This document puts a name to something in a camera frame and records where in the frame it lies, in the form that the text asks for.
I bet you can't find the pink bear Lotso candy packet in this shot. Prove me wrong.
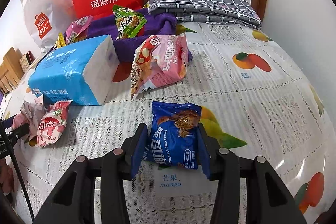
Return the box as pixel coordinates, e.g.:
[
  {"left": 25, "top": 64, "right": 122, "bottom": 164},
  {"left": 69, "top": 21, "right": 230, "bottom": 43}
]
[{"left": 12, "top": 96, "right": 46, "bottom": 141}]

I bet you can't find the white lychee jelly packet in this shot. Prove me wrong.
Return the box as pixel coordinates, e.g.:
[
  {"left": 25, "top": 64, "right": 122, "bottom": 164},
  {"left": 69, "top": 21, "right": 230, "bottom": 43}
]
[{"left": 36, "top": 100, "right": 72, "bottom": 147}]

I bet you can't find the blue chocolate cookie packet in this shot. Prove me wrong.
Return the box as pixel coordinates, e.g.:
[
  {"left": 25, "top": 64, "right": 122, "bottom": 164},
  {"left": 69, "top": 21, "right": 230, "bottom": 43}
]
[{"left": 143, "top": 101, "right": 202, "bottom": 169}]

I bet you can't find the pink panda snack packet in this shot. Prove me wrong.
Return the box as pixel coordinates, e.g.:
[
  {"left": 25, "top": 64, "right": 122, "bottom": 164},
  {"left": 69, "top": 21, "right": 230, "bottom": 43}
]
[{"left": 130, "top": 35, "right": 189, "bottom": 97}]

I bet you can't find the yellow snack packet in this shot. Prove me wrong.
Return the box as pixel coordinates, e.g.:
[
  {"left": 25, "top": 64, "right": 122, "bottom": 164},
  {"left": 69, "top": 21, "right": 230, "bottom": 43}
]
[{"left": 55, "top": 32, "right": 66, "bottom": 49}]

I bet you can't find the pink magenta snack packet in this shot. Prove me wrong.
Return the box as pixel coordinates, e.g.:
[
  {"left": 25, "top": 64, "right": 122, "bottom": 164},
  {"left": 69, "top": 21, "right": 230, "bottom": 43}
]
[{"left": 66, "top": 15, "right": 93, "bottom": 44}]

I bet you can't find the green chicken snack packet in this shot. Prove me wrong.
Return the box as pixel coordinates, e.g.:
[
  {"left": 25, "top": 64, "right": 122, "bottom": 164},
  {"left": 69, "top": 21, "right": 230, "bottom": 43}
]
[{"left": 112, "top": 5, "right": 147, "bottom": 39}]

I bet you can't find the patterned brown box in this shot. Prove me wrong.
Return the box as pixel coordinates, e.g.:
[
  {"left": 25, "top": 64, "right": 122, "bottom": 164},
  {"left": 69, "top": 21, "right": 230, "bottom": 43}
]
[{"left": 19, "top": 51, "right": 35, "bottom": 73}]

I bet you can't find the fruit print tablecloth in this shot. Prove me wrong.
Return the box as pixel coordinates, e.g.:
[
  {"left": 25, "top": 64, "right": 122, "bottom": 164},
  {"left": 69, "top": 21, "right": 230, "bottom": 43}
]
[{"left": 13, "top": 23, "right": 335, "bottom": 223}]

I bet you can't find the blue tissue pack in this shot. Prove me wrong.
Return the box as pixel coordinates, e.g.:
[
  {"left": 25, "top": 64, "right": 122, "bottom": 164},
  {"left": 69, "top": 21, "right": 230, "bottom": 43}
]
[{"left": 28, "top": 35, "right": 120, "bottom": 106}]

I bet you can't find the white Miniso plastic bag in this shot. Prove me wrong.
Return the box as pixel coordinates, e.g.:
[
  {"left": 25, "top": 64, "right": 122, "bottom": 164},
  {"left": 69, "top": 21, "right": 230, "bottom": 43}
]
[{"left": 20, "top": 0, "right": 76, "bottom": 52}]

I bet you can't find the purple towel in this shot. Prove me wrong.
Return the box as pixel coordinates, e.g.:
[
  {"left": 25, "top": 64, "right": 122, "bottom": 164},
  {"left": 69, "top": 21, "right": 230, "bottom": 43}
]
[{"left": 87, "top": 9, "right": 177, "bottom": 62}]

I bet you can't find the grey checked folded cloth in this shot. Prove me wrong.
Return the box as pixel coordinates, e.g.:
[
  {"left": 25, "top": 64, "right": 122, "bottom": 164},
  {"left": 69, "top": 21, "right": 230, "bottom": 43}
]
[{"left": 147, "top": 0, "right": 262, "bottom": 30}]

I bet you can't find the black cable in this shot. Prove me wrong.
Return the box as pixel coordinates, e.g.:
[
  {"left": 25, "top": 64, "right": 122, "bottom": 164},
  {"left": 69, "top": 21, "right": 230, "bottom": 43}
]
[{"left": 0, "top": 121, "right": 36, "bottom": 222}]

